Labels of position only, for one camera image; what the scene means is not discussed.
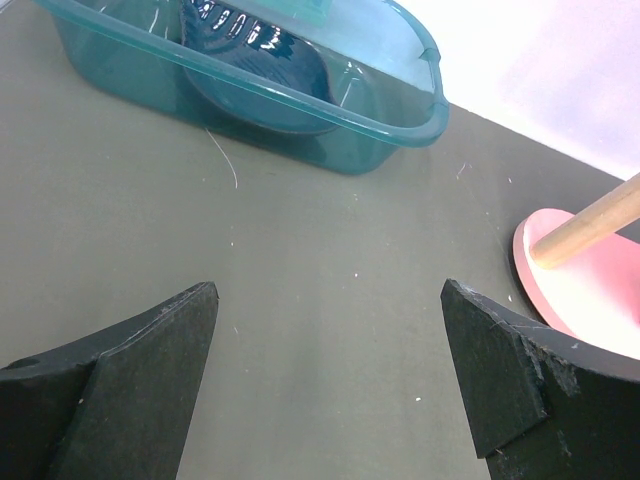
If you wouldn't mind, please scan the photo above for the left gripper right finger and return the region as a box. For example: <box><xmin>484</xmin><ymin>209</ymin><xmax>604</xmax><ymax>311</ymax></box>
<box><xmin>440</xmin><ymin>279</ymin><xmax>639</xmax><ymax>479</ymax></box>

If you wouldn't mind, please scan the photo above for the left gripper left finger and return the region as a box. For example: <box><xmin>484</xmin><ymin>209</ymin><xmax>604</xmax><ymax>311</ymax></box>
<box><xmin>1</xmin><ymin>281</ymin><xmax>219</xmax><ymax>479</ymax></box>

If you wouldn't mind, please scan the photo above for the dark blue bowl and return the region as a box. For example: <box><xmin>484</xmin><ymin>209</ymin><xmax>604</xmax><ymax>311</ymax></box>
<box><xmin>179</xmin><ymin>1</ymin><xmax>336</xmax><ymax>136</ymax></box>

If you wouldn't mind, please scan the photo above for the pink three-tier shelf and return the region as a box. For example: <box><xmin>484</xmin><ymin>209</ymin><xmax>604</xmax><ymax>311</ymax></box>
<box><xmin>512</xmin><ymin>176</ymin><xmax>639</xmax><ymax>359</ymax></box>

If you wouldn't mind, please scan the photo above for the teal plastic bin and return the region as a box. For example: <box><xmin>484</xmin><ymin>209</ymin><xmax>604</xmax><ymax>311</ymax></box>
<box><xmin>43</xmin><ymin>1</ymin><xmax>450</xmax><ymax>174</ymax></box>

